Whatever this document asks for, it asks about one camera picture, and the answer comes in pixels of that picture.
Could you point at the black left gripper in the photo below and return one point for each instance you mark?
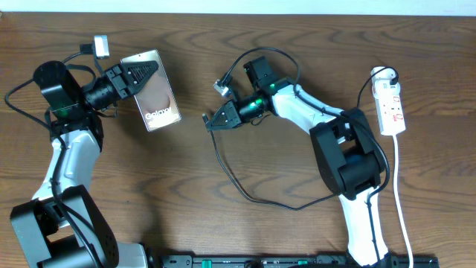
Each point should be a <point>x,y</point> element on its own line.
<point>122,72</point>

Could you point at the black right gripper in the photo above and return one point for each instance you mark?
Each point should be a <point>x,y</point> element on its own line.
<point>234,117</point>

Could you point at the rose gold Galaxy smartphone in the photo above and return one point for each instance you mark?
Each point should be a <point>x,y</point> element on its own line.
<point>156,100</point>

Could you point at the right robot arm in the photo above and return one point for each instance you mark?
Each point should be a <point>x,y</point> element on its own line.
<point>350,161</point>

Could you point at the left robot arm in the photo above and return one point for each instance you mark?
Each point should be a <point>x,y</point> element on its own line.
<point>62,226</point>

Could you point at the white power strip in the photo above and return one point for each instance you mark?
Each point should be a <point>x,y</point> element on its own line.
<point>386,90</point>

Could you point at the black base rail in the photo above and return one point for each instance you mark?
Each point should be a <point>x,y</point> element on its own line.
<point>322,260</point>

